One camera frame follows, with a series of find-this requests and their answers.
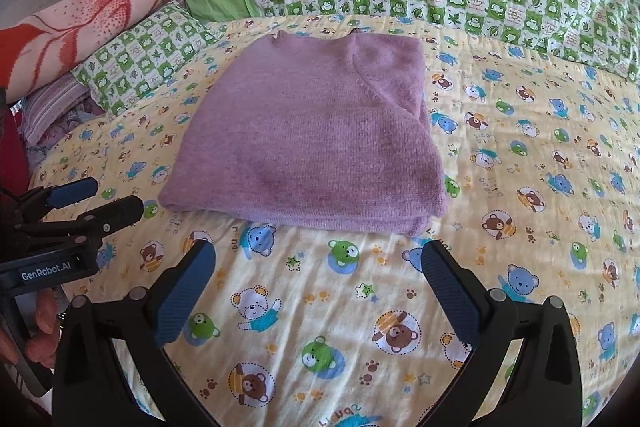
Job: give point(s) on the yellow bear print bedsheet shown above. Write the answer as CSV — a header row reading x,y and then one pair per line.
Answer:
x,y
500,207

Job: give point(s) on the red and cream patterned pillow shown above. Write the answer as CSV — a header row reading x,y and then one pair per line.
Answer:
x,y
75,22

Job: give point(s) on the striped pink pillow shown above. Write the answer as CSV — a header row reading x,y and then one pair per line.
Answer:
x,y
55,107

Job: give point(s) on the purple knit sweater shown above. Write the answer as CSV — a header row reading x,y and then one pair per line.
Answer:
x,y
310,132

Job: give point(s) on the green checkered pillow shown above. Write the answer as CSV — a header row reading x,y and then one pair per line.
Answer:
x,y
145,52

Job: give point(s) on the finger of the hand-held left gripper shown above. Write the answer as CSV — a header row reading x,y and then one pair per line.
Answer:
x,y
70,194
115,214

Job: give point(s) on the person's left hand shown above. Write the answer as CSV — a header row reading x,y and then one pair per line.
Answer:
x,y
45,317

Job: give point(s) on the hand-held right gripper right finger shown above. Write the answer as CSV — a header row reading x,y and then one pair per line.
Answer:
x,y
452,297

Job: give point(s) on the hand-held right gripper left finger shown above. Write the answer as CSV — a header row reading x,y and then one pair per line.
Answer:
x,y
185,297

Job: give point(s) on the dark red cloth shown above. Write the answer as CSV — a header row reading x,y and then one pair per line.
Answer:
x,y
12,152

